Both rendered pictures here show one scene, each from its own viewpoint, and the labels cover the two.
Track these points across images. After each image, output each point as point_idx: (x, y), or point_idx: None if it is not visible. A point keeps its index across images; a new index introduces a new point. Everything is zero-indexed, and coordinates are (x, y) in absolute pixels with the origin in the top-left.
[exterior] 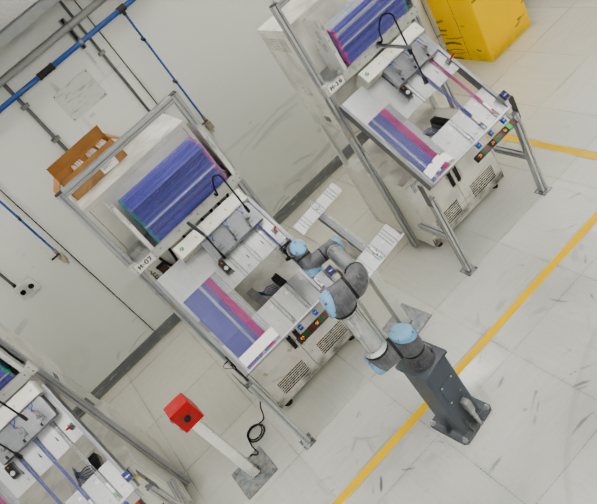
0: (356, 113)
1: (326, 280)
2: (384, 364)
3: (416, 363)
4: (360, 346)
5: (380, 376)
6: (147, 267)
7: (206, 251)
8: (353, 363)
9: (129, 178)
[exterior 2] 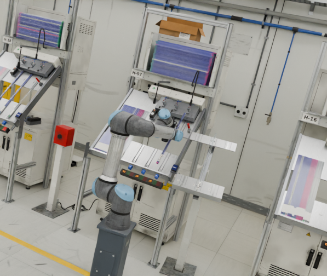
0: (302, 145)
1: (168, 170)
2: (98, 187)
3: (109, 216)
4: (153, 248)
5: (130, 259)
6: (135, 76)
7: None
8: (138, 246)
9: (178, 42)
